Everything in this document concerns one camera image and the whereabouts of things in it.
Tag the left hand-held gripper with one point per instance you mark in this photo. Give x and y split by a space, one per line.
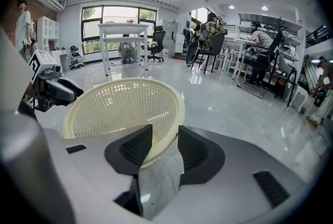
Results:
43 65

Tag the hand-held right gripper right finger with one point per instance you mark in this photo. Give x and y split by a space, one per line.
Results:
229 178

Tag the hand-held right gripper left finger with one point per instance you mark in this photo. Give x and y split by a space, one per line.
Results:
104 178

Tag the beige mesh waste basket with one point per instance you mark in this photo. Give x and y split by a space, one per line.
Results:
117 106

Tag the white wheeled device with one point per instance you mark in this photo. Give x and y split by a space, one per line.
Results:
74 55

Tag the white cubby shelf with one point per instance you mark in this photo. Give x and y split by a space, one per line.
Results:
46 33

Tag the white table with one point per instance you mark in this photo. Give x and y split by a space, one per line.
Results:
122 27

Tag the black-framed window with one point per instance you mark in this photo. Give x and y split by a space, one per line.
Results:
117 13

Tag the white locker cabinet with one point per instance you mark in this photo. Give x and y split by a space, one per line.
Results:
169 36

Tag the grey shell chair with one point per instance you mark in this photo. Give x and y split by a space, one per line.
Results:
192 54

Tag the white desk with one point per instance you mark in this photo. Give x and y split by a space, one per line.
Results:
234 42

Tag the white metal rack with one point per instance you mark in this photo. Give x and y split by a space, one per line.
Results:
270 20

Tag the black stair railing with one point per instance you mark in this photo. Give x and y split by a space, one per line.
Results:
318 36

